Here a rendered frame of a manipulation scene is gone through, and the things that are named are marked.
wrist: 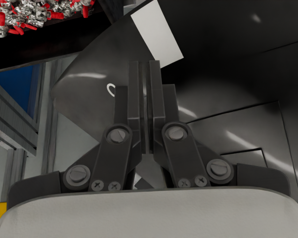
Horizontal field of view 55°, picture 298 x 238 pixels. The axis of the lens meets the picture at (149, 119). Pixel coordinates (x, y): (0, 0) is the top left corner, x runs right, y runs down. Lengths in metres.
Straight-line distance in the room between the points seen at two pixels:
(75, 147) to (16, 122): 0.49
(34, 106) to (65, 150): 0.40
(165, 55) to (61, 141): 1.00
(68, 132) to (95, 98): 0.94
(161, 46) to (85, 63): 0.06
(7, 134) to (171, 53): 0.50
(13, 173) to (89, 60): 0.52
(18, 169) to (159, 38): 0.56
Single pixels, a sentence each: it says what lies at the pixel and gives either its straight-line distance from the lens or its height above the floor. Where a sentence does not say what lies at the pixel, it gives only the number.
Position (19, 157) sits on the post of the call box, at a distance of 0.69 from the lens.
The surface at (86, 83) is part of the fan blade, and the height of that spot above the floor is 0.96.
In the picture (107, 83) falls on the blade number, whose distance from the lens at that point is 0.19.
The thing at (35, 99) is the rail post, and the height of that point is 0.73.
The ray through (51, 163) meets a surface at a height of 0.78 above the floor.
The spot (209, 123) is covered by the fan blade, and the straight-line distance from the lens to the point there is 0.16.
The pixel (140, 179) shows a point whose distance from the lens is 0.29.
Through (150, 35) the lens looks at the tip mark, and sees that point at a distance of 0.16.
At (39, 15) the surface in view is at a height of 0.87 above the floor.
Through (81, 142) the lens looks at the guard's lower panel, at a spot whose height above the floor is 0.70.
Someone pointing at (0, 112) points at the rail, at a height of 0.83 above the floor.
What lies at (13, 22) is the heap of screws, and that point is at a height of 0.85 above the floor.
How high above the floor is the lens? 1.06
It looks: 23 degrees down
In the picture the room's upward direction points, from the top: 177 degrees clockwise
